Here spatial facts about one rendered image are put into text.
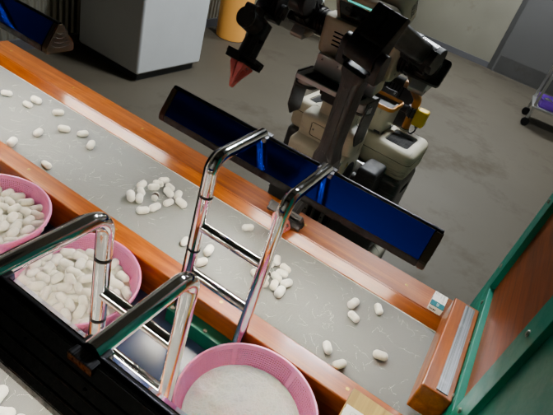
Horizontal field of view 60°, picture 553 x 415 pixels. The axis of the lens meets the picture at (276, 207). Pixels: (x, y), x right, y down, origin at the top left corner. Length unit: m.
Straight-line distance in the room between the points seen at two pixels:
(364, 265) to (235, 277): 0.35
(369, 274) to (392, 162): 0.72
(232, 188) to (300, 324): 0.48
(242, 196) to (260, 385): 0.58
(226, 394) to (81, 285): 0.38
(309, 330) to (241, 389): 0.22
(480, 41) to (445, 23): 0.59
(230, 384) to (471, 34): 7.43
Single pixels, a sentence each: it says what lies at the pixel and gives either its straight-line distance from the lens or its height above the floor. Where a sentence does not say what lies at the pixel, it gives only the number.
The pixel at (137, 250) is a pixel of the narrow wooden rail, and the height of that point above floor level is 0.76.
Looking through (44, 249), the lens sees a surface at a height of 1.12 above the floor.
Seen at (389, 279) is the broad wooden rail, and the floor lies 0.77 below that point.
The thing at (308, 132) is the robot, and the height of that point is 0.82.
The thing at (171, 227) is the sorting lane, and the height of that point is 0.74.
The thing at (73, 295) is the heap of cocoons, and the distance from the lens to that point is 1.08.
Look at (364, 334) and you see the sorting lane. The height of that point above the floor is 0.74.
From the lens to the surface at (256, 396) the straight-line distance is 0.98.
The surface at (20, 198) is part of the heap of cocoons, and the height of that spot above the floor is 0.73.
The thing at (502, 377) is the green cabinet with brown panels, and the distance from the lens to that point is 0.78.
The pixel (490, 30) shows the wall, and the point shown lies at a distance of 8.01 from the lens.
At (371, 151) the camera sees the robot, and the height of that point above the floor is 0.76.
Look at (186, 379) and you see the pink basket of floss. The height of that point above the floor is 0.75.
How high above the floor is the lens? 1.54
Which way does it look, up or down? 34 degrees down
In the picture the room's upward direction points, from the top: 19 degrees clockwise
